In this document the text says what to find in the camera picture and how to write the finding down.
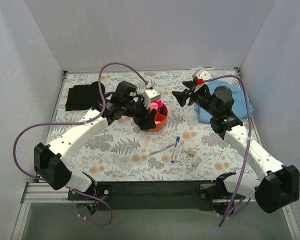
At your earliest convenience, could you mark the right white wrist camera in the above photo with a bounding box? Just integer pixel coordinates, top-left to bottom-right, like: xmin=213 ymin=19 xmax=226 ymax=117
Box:
xmin=192 ymin=68 xmax=211 ymax=86

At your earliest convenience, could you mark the orange round organizer container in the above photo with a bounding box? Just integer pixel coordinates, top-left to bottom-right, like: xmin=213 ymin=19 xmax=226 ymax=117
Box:
xmin=148 ymin=104 xmax=168 ymax=132

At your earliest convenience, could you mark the purple cable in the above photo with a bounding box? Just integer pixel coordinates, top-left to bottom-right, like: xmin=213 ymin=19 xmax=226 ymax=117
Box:
xmin=13 ymin=62 xmax=151 ymax=227
xmin=204 ymin=75 xmax=252 ymax=228

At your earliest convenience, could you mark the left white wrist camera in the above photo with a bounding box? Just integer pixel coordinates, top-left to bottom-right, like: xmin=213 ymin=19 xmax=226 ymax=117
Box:
xmin=142 ymin=88 xmax=161 ymax=109

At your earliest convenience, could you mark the yellow eraser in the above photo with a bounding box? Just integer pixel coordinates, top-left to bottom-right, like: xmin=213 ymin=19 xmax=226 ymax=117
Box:
xmin=188 ymin=150 xmax=196 ymax=157

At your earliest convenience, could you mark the orange capped marker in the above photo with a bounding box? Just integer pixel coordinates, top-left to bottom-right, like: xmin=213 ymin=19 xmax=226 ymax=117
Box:
xmin=175 ymin=140 xmax=185 ymax=163

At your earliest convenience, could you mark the floral table mat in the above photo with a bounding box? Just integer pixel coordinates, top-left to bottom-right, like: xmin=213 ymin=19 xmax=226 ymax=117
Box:
xmin=55 ymin=70 xmax=256 ymax=181

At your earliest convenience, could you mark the black cloth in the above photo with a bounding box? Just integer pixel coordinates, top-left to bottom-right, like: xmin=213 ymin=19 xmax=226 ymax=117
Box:
xmin=65 ymin=81 xmax=103 ymax=112

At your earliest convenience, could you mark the pink capped tube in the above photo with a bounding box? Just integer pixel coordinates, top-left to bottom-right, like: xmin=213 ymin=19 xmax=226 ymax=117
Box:
xmin=149 ymin=102 xmax=159 ymax=112

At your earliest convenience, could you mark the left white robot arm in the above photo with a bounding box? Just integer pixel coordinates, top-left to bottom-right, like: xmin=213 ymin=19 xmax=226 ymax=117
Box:
xmin=34 ymin=81 xmax=161 ymax=200

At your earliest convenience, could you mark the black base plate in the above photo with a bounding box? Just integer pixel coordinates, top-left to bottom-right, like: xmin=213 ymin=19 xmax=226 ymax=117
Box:
xmin=67 ymin=180 xmax=247 ymax=212

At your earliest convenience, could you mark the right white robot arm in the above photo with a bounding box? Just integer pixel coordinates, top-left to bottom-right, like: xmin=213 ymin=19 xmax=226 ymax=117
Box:
xmin=172 ymin=81 xmax=300 ymax=214

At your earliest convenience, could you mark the black pink highlighter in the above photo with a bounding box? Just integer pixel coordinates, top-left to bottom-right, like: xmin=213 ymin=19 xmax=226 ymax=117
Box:
xmin=156 ymin=100 xmax=164 ymax=111

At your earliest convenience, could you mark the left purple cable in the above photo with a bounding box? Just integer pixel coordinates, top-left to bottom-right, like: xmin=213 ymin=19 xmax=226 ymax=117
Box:
xmin=13 ymin=62 xmax=151 ymax=227

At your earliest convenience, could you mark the white eraser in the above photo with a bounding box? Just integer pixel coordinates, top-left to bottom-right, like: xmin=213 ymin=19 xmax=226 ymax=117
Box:
xmin=191 ymin=157 xmax=202 ymax=168

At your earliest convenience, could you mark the blue capped marker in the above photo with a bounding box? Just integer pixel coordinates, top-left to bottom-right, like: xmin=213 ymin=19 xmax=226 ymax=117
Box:
xmin=171 ymin=136 xmax=180 ymax=163

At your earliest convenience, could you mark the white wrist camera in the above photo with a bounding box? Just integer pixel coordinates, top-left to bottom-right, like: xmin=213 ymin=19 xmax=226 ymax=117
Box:
xmin=142 ymin=88 xmax=161 ymax=109
xmin=192 ymin=68 xmax=211 ymax=86

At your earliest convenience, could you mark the blue cloth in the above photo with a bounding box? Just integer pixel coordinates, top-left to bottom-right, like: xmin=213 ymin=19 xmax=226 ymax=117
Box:
xmin=194 ymin=80 xmax=254 ymax=124

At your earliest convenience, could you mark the purple gel pen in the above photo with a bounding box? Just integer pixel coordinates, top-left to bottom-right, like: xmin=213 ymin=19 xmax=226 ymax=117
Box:
xmin=148 ymin=143 xmax=175 ymax=156

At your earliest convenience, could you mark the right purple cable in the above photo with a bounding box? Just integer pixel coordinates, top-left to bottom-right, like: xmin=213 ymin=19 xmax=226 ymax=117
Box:
xmin=204 ymin=75 xmax=252 ymax=228

